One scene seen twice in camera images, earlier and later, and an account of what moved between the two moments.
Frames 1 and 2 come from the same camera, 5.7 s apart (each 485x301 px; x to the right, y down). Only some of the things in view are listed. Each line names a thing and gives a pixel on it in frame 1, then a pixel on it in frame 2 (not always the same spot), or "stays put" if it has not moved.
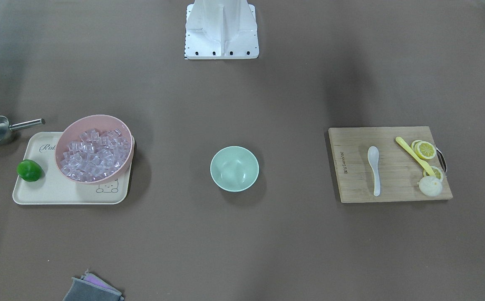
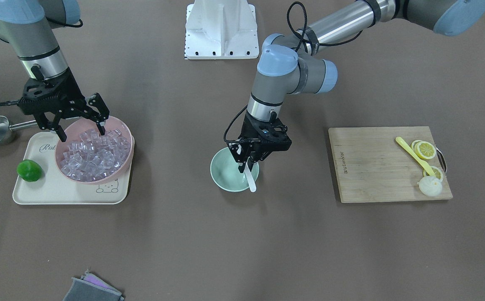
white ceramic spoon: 373,155 -> 252,184
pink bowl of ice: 94,149 stays put
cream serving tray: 53,187 stays put
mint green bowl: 234,168 stays put
